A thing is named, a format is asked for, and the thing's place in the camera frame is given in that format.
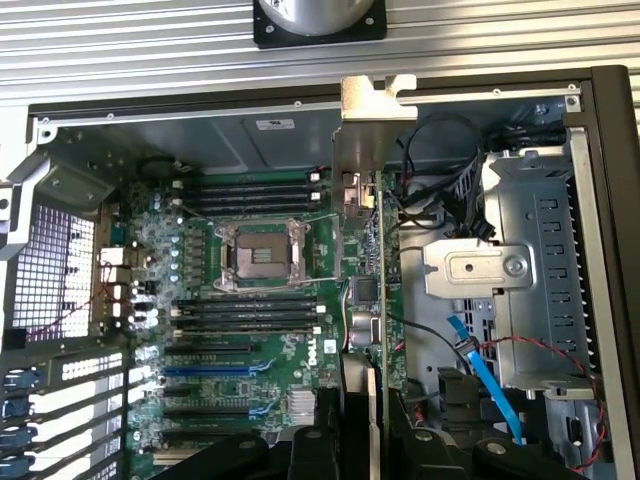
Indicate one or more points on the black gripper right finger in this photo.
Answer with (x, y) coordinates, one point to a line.
(430, 455)

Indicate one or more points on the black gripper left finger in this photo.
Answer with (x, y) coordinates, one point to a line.
(320, 455)

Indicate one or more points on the small silver chipset heatsink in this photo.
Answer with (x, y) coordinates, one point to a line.
(301, 403)

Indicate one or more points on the green dell motherboard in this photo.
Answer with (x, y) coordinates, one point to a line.
(295, 350)

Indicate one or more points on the black expansion slot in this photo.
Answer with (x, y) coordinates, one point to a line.
(210, 347)
(205, 414)

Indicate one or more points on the blue expansion slot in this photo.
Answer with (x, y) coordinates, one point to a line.
(205, 372)

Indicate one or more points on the black ram slot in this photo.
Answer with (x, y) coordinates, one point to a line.
(245, 209)
(245, 312)
(245, 189)
(245, 178)
(245, 330)
(245, 199)
(245, 303)
(245, 321)

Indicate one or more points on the metal cpu socket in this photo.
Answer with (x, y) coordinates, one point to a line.
(260, 255)

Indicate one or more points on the grey metal disk bay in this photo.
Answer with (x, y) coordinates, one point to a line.
(545, 225)

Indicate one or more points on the metal rear port block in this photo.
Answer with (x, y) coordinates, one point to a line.
(114, 290)

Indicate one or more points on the blue slot retention clip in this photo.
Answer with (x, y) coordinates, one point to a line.
(17, 466)
(20, 378)
(17, 407)
(17, 437)

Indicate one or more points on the black open pc case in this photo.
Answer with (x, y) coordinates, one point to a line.
(610, 200)

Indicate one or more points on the white case label sticker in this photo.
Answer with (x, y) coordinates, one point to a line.
(275, 125)

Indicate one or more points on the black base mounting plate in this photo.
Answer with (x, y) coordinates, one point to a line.
(262, 40)

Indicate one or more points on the grey metal bracket plate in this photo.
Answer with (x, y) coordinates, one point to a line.
(475, 267)

